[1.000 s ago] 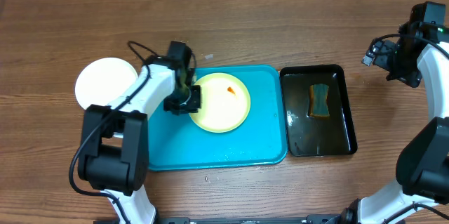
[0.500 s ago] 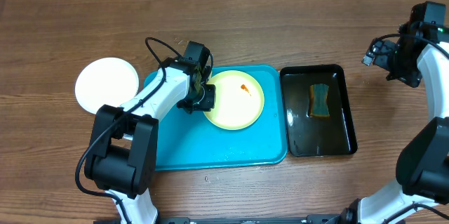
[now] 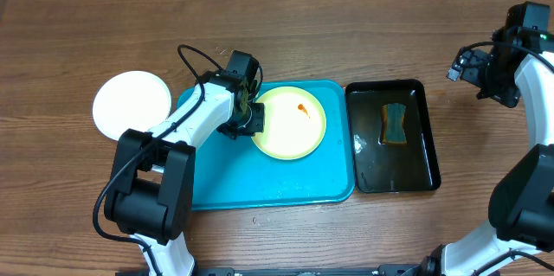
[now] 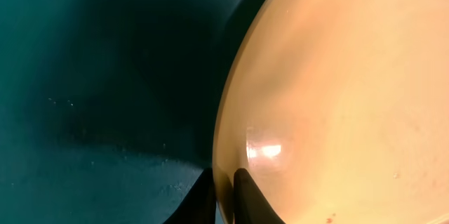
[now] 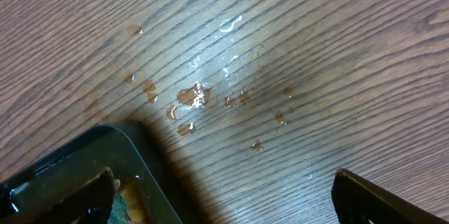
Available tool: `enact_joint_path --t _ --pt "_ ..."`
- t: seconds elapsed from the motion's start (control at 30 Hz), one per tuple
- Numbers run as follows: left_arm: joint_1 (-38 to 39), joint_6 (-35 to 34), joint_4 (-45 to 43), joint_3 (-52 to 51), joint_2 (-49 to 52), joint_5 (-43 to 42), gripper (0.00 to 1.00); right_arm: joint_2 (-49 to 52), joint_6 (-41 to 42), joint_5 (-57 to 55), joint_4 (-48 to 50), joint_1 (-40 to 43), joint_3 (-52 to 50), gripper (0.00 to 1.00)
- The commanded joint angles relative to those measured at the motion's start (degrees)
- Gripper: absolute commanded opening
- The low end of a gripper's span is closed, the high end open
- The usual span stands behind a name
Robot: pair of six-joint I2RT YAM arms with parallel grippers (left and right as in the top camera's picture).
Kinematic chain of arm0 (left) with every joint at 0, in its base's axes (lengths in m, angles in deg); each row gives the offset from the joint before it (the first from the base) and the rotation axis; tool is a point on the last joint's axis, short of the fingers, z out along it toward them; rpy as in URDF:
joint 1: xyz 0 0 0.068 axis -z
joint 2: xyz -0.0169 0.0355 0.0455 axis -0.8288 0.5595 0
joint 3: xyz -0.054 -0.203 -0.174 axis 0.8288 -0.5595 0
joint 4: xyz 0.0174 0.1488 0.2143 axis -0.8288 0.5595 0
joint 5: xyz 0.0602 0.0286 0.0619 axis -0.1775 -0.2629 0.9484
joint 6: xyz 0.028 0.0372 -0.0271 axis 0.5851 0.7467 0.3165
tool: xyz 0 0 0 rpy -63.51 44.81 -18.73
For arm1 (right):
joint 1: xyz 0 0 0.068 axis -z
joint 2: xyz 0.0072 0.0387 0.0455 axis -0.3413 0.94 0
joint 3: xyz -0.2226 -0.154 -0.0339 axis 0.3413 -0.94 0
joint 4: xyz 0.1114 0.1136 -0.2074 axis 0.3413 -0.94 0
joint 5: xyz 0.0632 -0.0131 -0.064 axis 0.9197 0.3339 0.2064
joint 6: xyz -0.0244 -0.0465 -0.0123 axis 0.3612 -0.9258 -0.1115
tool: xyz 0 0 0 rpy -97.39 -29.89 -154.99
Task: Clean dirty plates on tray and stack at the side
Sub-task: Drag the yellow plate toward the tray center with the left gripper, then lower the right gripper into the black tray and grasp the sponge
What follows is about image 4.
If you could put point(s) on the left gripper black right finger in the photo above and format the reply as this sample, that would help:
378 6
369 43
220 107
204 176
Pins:
250 205

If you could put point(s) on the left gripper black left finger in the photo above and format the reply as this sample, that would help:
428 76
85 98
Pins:
199 205

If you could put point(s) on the yellow plate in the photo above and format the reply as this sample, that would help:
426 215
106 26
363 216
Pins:
338 109

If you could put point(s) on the teal plastic tray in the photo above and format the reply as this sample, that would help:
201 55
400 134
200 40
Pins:
108 107

